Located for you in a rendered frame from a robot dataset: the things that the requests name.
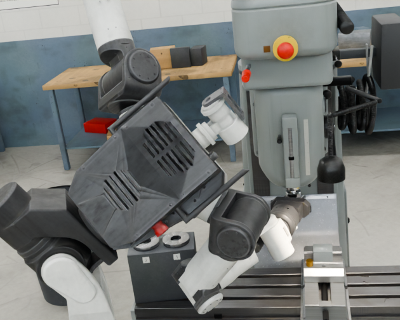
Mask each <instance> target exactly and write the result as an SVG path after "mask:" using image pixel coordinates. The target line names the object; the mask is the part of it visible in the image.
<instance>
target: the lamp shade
mask: <svg viewBox="0 0 400 320"><path fill-rule="evenodd" d="M317 179H318V180H319V181H320V182H322V183H340V182H343V181H344V180H345V166H344V163H343V161H342V159H341V158H339V157H338V156H335V155H333V157H328V155H327V156H324V157H323V158H321V159H320V160H319V164H318V167H317Z"/></svg>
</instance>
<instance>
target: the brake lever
mask: <svg viewBox="0 0 400 320"><path fill-rule="evenodd" d="M250 68H251V64H250V63H249V64H247V65H246V68H245V70H243V72H242V77H241V80H242V82H244V83H247V82H248V81H249V80H250V77H251V72H250Z"/></svg>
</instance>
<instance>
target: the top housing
mask: <svg viewBox="0 0 400 320"><path fill-rule="evenodd" d="M230 5H231V8H232V10H231V13H232V28H233V35H234V49H235V53H236V55H237V56H238V57H239V58H242V59H245V60H265V59H273V58H276V57H275V55H274V53H273V45H274V42H275V40H276V39H277V38H279V37H280V36H291V37H293V38H294V39H295V40H296V42H297V45H298V52H297V55H296V56H295V57H304V56H312V55H322V54H325V53H329V52H331V51H333V50H334V49H335V48H336V46H337V42H338V36H337V0H232V1H231V4H230ZM264 46H270V52H267V53H264V52H263V47H264Z"/></svg>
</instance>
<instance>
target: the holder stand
mask: <svg viewBox="0 0 400 320"><path fill-rule="evenodd" d="M196 253H197V250H196V240H195V235H194V232H171V233H169V234H163V235H161V236H159V237H157V236H154V237H152V238H151V239H149V240H147V241H146V243H142V244H139V245H138V246H135V247H133V248H128V254H127V258H128V265H129V269H130V276H131V282H132V287H133V293H134V297H135V303H147V302H159V301H165V300H178V299H184V298H187V296H186V294H185V293H184V292H183V290H182V289H181V287H180V286H179V285H178V284H177V282H176V281H175V279H174V278H173V276H172V275H171V274H172V273H173V271H174V270H175V269H176V268H177V266H178V265H179V263H180V262H181V261H183V260H186V259H188V258H193V257H194V255H195V254H196Z"/></svg>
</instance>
